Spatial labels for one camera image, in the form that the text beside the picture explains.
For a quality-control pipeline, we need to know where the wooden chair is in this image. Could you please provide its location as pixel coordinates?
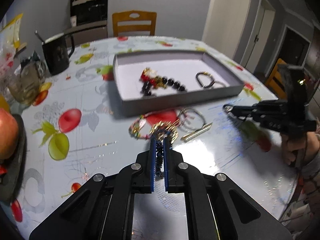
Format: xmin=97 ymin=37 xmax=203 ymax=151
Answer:
xmin=264 ymin=59 xmax=287 ymax=99
xmin=112 ymin=10 xmax=157 ymax=37

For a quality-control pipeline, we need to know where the grey cardboard tray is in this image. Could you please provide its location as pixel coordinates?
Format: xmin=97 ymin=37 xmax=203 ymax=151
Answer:
xmin=113 ymin=50 xmax=244 ymax=116

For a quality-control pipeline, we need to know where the yellow snack bag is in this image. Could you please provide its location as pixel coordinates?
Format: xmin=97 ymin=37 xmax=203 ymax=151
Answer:
xmin=1 ymin=13 xmax=23 ymax=49

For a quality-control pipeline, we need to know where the person's right hand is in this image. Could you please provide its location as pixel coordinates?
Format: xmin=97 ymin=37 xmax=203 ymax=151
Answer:
xmin=281 ymin=132 xmax=319 ymax=165

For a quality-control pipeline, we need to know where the pearl hair clip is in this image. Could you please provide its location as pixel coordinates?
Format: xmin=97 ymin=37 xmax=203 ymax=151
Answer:
xmin=181 ymin=122 xmax=213 ymax=142

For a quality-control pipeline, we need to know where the white door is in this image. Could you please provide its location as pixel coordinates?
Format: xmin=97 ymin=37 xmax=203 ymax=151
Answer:
xmin=202 ymin=0 xmax=251 ymax=59

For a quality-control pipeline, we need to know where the white paper cup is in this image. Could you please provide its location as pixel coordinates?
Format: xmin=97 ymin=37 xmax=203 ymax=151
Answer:
xmin=70 ymin=16 xmax=77 ymax=28

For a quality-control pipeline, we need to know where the dark purple bead bracelet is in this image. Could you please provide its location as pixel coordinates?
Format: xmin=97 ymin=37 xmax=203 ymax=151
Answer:
xmin=195 ymin=71 xmax=217 ymax=89

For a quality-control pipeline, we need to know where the clear plastic bag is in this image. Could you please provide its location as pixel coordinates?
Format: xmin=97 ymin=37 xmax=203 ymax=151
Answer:
xmin=0 ymin=34 xmax=16 ymax=80

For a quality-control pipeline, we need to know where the red apple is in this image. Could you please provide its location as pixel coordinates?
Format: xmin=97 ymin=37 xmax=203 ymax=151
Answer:
xmin=0 ymin=108 xmax=19 ymax=161

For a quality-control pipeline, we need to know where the red and gold charm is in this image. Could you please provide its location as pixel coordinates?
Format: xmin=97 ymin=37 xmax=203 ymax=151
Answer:
xmin=139 ymin=68 xmax=157 ymax=82

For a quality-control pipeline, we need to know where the black mug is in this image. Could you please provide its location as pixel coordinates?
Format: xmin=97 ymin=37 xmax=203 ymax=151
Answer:
xmin=42 ymin=33 xmax=75 ymax=75

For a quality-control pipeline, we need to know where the silver bangle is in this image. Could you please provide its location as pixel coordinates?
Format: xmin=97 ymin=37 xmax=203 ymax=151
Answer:
xmin=178 ymin=107 xmax=207 ymax=132

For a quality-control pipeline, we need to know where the dark blue beaded bracelet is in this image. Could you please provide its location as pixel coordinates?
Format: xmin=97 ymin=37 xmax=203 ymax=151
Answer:
xmin=150 ymin=126 xmax=180 ymax=178

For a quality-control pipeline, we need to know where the black water dispenser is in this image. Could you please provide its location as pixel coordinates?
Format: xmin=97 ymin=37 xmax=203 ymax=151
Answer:
xmin=70 ymin=0 xmax=108 ymax=25

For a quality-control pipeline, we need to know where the black plate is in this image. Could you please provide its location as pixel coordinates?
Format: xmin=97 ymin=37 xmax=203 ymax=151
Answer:
xmin=1 ymin=114 xmax=27 ymax=202

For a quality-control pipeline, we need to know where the large black bead bracelet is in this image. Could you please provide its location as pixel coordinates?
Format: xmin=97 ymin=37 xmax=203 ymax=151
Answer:
xmin=140 ymin=76 xmax=188 ymax=98

